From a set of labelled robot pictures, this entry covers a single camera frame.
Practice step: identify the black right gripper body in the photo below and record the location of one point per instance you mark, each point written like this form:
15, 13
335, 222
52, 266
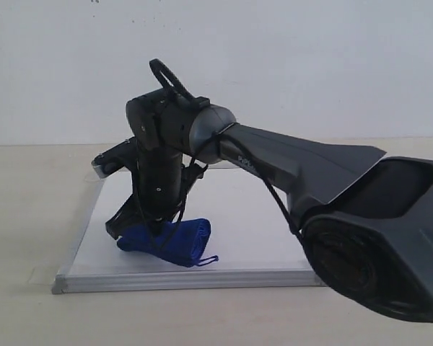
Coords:
161, 125

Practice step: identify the clear tape near left corner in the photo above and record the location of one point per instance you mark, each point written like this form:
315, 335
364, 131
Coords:
48, 275

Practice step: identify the clear tape far left corner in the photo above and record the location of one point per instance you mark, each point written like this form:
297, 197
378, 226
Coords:
92, 177

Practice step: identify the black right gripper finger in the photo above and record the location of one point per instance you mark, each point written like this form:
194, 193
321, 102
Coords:
129, 214
170, 215

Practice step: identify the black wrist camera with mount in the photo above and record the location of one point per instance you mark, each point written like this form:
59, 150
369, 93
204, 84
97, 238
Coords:
123, 155

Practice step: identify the white board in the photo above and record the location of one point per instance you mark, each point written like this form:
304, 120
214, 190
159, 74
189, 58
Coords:
248, 234

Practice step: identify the blue cloth eraser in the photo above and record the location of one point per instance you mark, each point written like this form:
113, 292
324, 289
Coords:
181, 243

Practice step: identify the clear tape corner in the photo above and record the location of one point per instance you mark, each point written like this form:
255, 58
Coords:
92, 177
48, 275

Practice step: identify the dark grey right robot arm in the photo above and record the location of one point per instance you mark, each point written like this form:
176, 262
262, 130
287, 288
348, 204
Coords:
363, 219

